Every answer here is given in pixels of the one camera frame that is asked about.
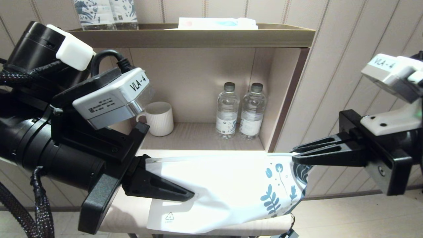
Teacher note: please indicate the white floral plastic bag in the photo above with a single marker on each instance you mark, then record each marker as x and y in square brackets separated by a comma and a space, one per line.
[231, 188]

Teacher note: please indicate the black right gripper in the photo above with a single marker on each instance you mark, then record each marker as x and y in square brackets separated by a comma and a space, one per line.
[390, 155]

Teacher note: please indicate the grey blue floor device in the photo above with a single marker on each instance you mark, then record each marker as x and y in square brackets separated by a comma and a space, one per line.
[287, 234]

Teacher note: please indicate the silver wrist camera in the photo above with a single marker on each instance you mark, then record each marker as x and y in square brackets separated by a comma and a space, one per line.
[390, 74]
[112, 99]

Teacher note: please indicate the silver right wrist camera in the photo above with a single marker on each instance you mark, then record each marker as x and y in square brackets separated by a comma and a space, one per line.
[390, 74]

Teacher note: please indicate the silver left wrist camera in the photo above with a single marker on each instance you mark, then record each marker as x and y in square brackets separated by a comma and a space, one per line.
[112, 99]

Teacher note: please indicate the beige wooden shelf cabinet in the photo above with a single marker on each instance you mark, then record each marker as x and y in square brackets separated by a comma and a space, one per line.
[198, 138]

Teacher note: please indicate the white blue flat packet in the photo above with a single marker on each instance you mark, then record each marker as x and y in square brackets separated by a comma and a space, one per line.
[214, 23]

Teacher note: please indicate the blue floral print pouch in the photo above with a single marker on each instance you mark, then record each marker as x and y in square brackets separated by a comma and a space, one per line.
[94, 15]
[127, 13]

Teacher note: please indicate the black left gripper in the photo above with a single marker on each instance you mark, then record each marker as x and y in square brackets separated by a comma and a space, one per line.
[66, 155]

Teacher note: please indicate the clear plastic water bottle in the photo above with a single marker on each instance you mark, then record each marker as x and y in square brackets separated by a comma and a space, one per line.
[252, 112]
[227, 112]

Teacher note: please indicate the white right camera bracket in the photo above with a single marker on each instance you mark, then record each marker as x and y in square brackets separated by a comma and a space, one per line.
[393, 120]

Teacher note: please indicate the white ribbed mug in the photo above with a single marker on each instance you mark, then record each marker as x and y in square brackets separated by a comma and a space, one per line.
[160, 120]

